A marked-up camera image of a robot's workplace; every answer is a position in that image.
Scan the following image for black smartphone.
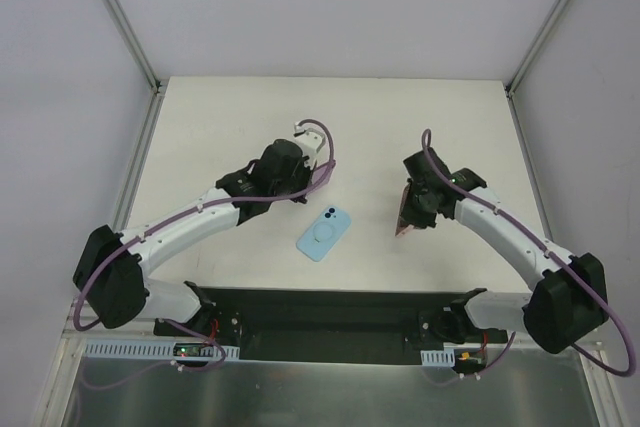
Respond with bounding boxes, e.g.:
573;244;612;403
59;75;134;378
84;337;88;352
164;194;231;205
395;183;413;237

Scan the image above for pink phone case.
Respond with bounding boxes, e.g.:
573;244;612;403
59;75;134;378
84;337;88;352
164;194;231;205
395;179;415;237

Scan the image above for light blue phone case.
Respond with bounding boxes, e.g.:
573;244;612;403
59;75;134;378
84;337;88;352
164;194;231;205
296;206;352;262

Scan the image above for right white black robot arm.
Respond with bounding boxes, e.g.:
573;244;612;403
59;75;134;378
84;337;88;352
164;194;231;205
397;150;610;354

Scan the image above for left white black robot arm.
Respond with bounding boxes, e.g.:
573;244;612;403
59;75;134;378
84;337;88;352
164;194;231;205
73;133;325;336

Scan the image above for metal front sheet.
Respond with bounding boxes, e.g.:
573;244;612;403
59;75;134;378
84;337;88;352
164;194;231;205
35;336;628;426

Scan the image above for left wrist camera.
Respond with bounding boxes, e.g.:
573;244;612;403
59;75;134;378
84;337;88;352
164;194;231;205
293;122;326;169

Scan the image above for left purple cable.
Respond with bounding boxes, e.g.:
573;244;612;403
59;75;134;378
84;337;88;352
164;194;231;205
72;118;337;391

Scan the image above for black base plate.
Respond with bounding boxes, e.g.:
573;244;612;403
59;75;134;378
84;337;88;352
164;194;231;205
94;282;519;363

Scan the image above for right white cable duct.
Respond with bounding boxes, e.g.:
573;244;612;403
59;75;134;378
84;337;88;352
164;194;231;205
420;348;456;368

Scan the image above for white cable duct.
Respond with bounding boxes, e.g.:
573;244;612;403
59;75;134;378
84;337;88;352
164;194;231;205
84;340;222;362
420;348;456;368

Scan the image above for right aluminium frame post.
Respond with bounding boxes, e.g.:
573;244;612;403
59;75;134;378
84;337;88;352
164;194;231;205
503;0;606;98

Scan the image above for aluminium frame post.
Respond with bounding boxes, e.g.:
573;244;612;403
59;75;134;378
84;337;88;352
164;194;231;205
503;0;606;98
101;0;164;94

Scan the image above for left aluminium frame post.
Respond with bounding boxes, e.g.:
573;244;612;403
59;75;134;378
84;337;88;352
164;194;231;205
101;0;164;94

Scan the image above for left white cable duct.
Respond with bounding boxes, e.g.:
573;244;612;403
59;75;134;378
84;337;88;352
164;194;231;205
84;340;222;362

